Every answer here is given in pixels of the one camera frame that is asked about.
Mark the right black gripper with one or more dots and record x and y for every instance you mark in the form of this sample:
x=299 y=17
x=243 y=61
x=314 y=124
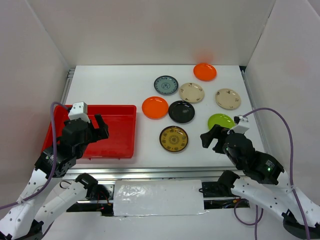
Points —
x=206 y=137

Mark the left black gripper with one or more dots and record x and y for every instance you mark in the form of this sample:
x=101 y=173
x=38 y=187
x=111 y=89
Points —
x=103 y=131

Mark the lime green plate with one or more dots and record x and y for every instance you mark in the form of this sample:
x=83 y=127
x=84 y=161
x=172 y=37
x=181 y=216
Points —
x=220 y=119

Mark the cream plate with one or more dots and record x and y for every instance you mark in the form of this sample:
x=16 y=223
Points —
x=191 y=92
x=228 y=99

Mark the yellow black patterned plate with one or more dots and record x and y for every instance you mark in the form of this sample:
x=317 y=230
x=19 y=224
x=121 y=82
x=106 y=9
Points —
x=173 y=139

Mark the orange plate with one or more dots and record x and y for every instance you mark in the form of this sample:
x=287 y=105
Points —
x=204 y=72
x=155 y=107

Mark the blue floral plate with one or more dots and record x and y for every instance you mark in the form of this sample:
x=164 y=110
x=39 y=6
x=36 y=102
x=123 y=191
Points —
x=166 y=85

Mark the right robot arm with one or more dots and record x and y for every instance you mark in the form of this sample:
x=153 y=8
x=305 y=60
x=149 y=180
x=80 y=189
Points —
x=265 y=183

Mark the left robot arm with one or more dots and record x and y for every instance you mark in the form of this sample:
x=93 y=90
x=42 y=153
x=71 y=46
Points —
x=30 y=217

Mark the red plastic bin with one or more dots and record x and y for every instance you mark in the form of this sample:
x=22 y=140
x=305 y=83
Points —
x=121 y=121

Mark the white foil covered block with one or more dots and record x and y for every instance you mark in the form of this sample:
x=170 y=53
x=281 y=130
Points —
x=158 y=198

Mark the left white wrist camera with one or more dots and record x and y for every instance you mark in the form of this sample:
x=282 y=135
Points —
x=79 y=110

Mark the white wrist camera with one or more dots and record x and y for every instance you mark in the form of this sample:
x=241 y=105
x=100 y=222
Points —
x=241 y=125
x=79 y=110

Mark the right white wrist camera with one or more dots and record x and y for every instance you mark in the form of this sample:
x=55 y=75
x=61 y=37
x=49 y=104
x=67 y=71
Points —
x=241 y=125

